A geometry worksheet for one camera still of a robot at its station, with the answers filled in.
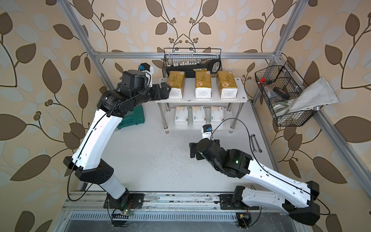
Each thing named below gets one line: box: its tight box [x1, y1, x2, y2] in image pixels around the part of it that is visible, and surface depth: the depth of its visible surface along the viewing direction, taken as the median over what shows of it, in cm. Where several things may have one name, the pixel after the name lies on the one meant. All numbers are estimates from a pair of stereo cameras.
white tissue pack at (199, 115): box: [191, 105, 207, 126], surface depth 99 cm
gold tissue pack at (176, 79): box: [167, 70, 186, 100], surface depth 75 cm
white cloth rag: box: [272, 76, 339, 117], surface depth 62 cm
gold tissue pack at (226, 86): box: [215, 70, 239, 100], surface depth 74 cm
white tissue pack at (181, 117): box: [174, 106, 189, 126], surface depth 98 cm
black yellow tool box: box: [166, 59, 222, 73], surface depth 84 cm
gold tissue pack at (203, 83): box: [192, 68, 213, 99], surface depth 75 cm
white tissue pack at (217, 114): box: [210, 106, 225, 127], surface depth 99 cm
